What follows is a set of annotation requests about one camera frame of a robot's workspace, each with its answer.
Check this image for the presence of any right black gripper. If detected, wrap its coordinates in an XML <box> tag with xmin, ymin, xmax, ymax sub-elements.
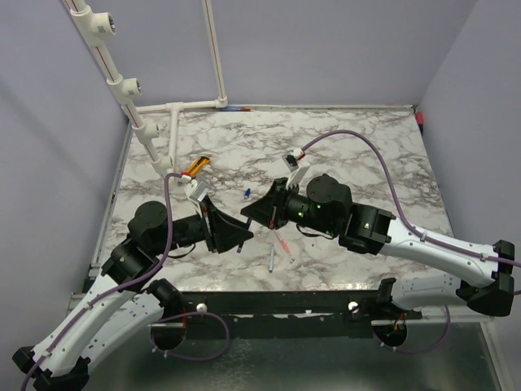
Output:
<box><xmin>242</xmin><ymin>178</ymin><xmax>337</xmax><ymax>237</ymax></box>

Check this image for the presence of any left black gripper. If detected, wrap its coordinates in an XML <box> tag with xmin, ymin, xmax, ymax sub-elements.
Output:
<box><xmin>153</xmin><ymin>195</ymin><xmax>255</xmax><ymax>255</ymax></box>

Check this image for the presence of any dark blue pen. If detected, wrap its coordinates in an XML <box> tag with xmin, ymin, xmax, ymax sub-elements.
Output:
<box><xmin>237</xmin><ymin>219</ymin><xmax>251</xmax><ymax>253</ymax></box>

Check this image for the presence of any red pen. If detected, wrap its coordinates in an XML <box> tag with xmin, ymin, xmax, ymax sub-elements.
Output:
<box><xmin>274</xmin><ymin>231</ymin><xmax>292</xmax><ymax>257</ymax></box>

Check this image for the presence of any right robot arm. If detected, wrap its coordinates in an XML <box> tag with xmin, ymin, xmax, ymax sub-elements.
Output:
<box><xmin>241</xmin><ymin>174</ymin><xmax>514</xmax><ymax>319</ymax></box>

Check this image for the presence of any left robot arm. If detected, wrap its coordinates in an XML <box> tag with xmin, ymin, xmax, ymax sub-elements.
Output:
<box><xmin>13</xmin><ymin>198</ymin><xmax>253</xmax><ymax>390</ymax></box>

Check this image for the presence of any grey pen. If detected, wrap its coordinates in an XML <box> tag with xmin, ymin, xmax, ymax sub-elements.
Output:
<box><xmin>268</xmin><ymin>244</ymin><xmax>275</xmax><ymax>273</ymax></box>

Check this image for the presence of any red clamp at corner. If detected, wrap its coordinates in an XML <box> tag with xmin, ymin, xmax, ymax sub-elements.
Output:
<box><xmin>415</xmin><ymin>112</ymin><xmax>424</xmax><ymax>128</ymax></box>

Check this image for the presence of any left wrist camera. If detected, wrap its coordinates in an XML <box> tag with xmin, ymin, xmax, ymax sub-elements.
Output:
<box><xmin>184</xmin><ymin>178</ymin><xmax>210</xmax><ymax>213</ymax></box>

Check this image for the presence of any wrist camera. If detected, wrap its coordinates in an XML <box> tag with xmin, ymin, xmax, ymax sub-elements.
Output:
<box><xmin>282</xmin><ymin>148</ymin><xmax>309</xmax><ymax>189</ymax></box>
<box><xmin>184</xmin><ymin>178</ymin><xmax>210</xmax><ymax>213</ymax></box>

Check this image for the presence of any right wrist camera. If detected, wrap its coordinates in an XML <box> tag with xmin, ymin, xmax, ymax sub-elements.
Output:
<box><xmin>282</xmin><ymin>148</ymin><xmax>309</xmax><ymax>189</ymax></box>

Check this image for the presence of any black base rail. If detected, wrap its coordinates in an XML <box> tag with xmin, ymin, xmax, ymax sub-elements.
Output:
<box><xmin>182</xmin><ymin>290</ymin><xmax>422</xmax><ymax>339</ymax></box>

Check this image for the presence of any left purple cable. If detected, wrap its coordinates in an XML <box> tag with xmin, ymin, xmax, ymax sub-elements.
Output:
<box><xmin>19</xmin><ymin>171</ymin><xmax>230</xmax><ymax>391</ymax></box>

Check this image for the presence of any aluminium frame rail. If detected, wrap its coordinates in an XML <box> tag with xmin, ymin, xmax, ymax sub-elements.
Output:
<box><xmin>66</xmin><ymin>293</ymin><xmax>110</xmax><ymax>323</ymax></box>

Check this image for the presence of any white pvc pipe frame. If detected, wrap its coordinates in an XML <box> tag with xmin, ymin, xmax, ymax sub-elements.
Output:
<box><xmin>64</xmin><ymin>1</ymin><xmax>228</xmax><ymax>177</ymax></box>

